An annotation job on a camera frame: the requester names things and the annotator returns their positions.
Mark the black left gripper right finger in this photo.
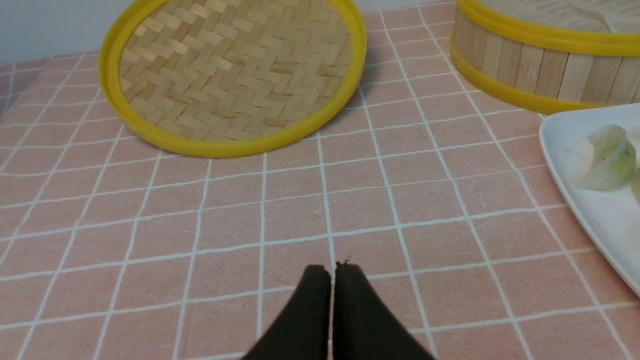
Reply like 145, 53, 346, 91
333, 262, 434, 360

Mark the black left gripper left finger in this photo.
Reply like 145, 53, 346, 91
242, 264, 332, 360

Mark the bamboo steamer basket yellow rim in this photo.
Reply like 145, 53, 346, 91
450, 0, 640, 115

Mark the white square plate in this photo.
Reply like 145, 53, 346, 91
539, 104, 640, 294

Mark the green dumpling plate top left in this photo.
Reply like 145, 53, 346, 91
574, 124, 637, 191

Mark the green dumpling plate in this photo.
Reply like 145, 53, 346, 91
630, 168, 640, 205
574, 124, 637, 191

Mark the green dumpling plate middle left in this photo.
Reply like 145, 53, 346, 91
630, 168, 640, 205

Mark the bamboo steamer lid yellow rim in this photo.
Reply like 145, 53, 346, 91
98, 0, 368, 158

